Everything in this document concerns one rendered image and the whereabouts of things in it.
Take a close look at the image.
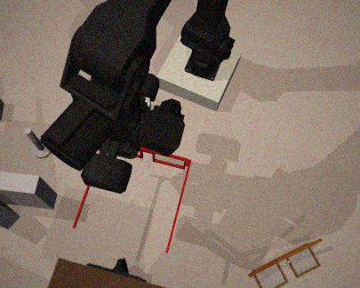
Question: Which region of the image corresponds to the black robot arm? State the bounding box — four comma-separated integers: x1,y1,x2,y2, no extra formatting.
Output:
40,0,235,171

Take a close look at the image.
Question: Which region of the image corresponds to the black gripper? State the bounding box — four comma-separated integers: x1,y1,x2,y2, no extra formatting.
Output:
81,73,159,194

